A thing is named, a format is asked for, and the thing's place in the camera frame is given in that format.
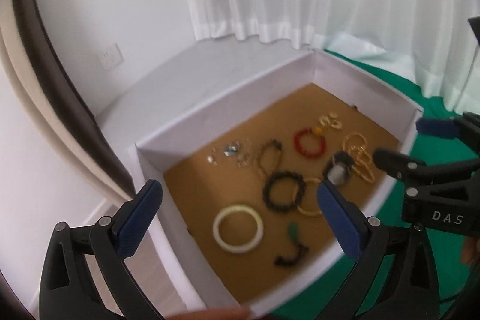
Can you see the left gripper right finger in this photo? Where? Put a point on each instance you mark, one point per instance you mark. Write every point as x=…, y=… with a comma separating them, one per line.
x=411, y=288

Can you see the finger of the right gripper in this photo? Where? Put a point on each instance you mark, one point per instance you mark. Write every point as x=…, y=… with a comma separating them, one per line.
x=395, y=164
x=440, y=128

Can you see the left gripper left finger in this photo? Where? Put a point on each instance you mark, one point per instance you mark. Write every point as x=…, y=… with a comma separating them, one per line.
x=68, y=290

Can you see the person right hand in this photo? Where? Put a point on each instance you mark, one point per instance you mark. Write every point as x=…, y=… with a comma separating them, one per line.
x=470, y=251

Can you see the person left hand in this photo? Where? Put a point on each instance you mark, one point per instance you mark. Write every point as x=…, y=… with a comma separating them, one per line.
x=233, y=313

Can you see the green velvet cloth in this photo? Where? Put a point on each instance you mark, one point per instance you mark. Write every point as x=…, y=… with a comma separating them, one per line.
x=446, y=247

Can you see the dark watch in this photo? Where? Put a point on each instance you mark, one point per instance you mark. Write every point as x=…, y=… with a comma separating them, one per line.
x=339, y=169

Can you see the gold earrings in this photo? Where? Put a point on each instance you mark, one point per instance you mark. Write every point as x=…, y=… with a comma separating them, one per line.
x=331, y=121

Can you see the thin gold bangle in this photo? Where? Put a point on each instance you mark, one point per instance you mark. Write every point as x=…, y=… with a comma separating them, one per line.
x=308, y=206

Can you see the white cardboard box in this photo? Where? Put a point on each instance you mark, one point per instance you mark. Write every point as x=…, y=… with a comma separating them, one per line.
x=212, y=124

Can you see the white jade bangle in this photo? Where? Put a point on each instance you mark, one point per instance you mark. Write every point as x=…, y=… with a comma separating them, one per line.
x=238, y=229

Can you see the white wall socket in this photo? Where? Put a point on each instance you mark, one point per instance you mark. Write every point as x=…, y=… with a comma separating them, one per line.
x=111, y=57

